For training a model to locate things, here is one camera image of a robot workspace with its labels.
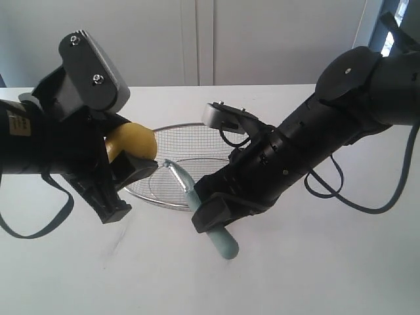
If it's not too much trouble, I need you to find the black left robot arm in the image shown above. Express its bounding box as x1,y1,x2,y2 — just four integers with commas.
1,67,158,223

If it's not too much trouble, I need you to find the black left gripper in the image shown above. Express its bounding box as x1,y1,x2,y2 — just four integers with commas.
30,66,158,224

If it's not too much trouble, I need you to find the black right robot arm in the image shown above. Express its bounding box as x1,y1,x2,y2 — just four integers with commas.
192,13,419,233

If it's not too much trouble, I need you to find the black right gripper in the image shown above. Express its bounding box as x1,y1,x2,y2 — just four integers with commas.
192,126,315,233

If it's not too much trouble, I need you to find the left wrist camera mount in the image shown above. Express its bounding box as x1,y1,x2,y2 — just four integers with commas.
58,30,130,113

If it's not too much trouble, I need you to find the yellow lemon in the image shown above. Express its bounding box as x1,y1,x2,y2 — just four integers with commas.
105,122,158,163

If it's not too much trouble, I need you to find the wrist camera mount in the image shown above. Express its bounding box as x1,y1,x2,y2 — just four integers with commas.
201,102,274,138
58,30,130,113

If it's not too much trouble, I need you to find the teal handled peeler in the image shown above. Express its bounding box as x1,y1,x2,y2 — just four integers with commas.
163,159,240,260

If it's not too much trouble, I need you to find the oval wire mesh basket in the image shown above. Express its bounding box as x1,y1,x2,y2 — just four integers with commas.
125,122,234,211

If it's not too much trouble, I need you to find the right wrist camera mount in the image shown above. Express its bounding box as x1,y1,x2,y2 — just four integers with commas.
201,102,274,138

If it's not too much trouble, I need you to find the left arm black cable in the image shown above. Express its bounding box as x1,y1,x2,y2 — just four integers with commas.
0,163,75,240

